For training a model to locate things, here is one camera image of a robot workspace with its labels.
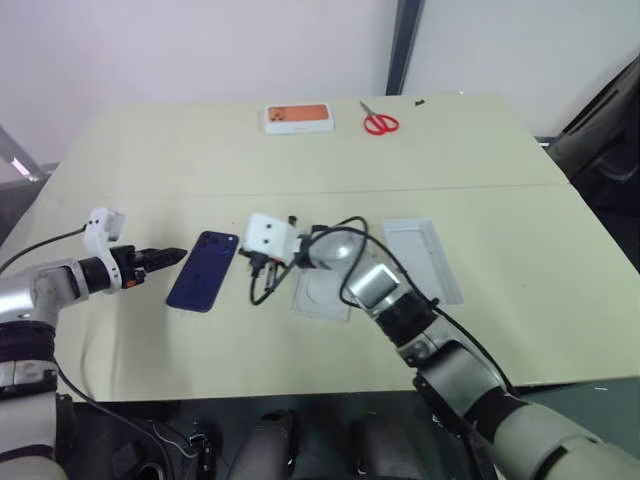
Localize grey metal frame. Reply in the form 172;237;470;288
0;123;57;185

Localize white phone box lid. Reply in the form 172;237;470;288
381;216;466;307

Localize white box with orange print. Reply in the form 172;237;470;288
262;103;336;137

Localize white phone box base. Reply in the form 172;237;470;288
290;263;352;327

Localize black chair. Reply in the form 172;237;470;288
546;63;640;254

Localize dark blue smartphone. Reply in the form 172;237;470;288
165;229;240;314

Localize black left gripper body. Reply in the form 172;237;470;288
110;243;151;292

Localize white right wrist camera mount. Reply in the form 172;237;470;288
240;212;302;267

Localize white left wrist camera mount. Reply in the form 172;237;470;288
82;207;127;292

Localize thin black cable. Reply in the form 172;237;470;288
53;363;171;444

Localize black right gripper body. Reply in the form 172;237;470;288
238;248;282;281

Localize black bulky equipment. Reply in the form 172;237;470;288
54;398;222;480

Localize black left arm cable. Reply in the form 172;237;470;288
0;225;89;275

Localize dark rounded shape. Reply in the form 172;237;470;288
346;413;432;480
238;408;298;480

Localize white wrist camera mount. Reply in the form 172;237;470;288
240;212;302;267
82;207;127;292

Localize dark vertical post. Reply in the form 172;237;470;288
385;0;427;97

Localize red handled scissors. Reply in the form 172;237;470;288
358;100;402;137

